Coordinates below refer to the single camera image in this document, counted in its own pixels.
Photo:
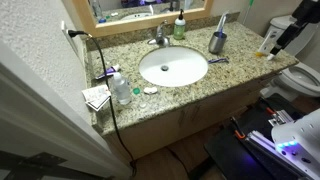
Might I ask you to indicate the blue purple toothpaste tube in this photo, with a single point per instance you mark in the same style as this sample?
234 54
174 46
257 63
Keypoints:
110 71

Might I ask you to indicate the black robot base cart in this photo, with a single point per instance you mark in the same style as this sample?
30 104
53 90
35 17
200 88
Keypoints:
245 150

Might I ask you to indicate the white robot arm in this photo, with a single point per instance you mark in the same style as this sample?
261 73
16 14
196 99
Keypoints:
299 141

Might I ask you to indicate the white oval sink basin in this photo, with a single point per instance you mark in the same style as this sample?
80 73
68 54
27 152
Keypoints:
173 66

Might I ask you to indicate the chrome sink faucet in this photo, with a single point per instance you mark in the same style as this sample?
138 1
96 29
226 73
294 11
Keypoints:
160 38

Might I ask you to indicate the white contact lens case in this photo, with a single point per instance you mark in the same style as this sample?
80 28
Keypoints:
150 90

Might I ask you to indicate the green bottle cap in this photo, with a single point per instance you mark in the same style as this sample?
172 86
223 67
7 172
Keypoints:
136 91

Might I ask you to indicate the clear plastic water bottle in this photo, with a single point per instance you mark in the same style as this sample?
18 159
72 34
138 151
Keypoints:
121 88

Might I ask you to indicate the wooden vanity cabinet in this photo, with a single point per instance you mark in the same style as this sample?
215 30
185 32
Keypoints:
176 113

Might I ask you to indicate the purple razor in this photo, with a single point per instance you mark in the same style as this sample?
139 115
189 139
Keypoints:
219 60

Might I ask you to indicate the green soap dispenser bottle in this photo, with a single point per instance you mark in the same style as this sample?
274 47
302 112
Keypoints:
179 26

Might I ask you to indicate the grey metal cup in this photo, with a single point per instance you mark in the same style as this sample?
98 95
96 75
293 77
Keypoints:
217 42

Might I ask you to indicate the blue white toothbrush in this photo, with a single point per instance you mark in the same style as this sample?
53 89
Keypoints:
221 24

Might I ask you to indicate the wood framed mirror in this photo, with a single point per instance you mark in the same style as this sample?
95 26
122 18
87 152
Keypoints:
148 13

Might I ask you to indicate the white tube yellow cap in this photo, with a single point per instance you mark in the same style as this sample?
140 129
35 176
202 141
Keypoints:
265 47

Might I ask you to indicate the white toilet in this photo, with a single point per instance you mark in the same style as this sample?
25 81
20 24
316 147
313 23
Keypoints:
297 80

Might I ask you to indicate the white wall outlet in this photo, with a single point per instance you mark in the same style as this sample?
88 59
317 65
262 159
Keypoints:
64 30

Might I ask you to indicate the green handled mop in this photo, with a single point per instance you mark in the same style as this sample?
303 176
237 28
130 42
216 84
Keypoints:
251 2

